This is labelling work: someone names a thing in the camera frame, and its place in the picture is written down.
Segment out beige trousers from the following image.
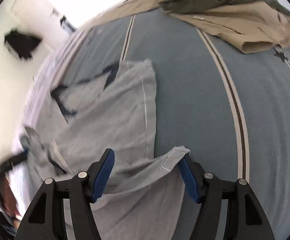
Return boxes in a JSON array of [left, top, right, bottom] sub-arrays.
[[85, 0, 290, 54]]

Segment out left hand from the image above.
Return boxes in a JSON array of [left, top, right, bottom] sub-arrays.
[[0, 178, 21, 218]]

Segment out grey striped t-shirt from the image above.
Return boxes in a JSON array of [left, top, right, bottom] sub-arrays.
[[20, 60, 189, 239]]

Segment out black jacket on wall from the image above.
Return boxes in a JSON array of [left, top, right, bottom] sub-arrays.
[[4, 29, 42, 60]]

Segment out striped blue bed sheet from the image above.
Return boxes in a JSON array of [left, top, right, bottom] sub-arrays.
[[16, 9, 290, 239]]

